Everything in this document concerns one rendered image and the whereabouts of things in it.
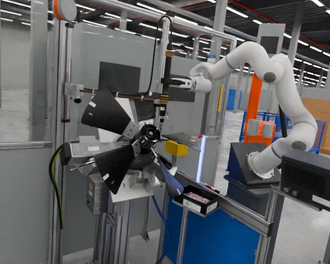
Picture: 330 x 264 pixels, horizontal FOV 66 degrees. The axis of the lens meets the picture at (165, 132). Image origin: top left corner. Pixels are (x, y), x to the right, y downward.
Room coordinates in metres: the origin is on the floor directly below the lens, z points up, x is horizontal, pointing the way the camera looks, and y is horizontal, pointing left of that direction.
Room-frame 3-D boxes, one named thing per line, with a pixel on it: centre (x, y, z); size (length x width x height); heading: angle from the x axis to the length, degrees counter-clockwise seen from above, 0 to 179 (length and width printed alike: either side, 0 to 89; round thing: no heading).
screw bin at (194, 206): (1.40, -0.23, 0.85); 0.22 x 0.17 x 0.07; 51
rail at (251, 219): (1.55, -0.33, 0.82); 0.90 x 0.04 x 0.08; 35
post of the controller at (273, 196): (1.20, -0.58, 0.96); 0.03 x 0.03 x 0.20; 35
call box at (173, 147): (1.88, -0.10, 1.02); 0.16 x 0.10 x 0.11; 35
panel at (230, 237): (1.55, -0.33, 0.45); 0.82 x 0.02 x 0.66; 35
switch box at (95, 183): (1.57, 0.40, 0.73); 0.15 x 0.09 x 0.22; 35
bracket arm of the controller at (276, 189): (1.12, -0.64, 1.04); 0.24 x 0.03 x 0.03; 35
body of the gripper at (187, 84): (1.49, -0.06, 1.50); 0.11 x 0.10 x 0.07; 125
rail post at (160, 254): (1.91, -0.08, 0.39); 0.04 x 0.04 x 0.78; 35
